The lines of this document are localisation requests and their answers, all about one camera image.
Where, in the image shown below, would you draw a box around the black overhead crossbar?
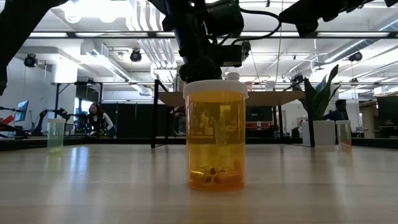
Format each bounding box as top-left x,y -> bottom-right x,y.
27,30 -> 398,39

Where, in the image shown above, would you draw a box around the black ceiling spotlight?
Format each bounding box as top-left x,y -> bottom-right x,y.
24,53 -> 38,68
348,50 -> 363,62
129,49 -> 143,63

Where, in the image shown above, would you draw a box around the large orange pill bottle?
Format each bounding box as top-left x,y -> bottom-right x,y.
182,80 -> 249,193

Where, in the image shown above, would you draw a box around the person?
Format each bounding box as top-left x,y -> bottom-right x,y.
322,98 -> 351,123
86,101 -> 114,138

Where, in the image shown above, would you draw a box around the white plant pot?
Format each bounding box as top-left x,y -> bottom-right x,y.
301,120 -> 337,146

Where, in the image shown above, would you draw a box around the small clear bottle pink pills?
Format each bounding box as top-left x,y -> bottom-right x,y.
335,119 -> 353,150

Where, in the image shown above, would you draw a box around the green snake plant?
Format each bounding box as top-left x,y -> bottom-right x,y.
303,64 -> 342,122

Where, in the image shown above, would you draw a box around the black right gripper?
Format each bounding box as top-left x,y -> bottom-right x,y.
278,0 -> 368,39

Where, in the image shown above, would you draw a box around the small yellow-green pill bottle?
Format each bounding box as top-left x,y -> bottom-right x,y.
47,118 -> 67,154

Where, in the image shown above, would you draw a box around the wooden shelf black metal legs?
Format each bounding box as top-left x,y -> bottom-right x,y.
151,79 -> 316,149

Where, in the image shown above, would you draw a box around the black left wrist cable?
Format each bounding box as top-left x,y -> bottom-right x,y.
229,6 -> 283,46

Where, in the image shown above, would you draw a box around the background black table frame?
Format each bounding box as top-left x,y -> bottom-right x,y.
51,81 -> 104,125

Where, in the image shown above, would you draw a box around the computer monitor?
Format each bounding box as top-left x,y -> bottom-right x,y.
14,100 -> 30,123

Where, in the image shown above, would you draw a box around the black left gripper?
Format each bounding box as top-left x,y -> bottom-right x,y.
172,29 -> 223,84

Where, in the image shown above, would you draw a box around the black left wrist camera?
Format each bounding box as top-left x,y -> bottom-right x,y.
217,40 -> 252,68

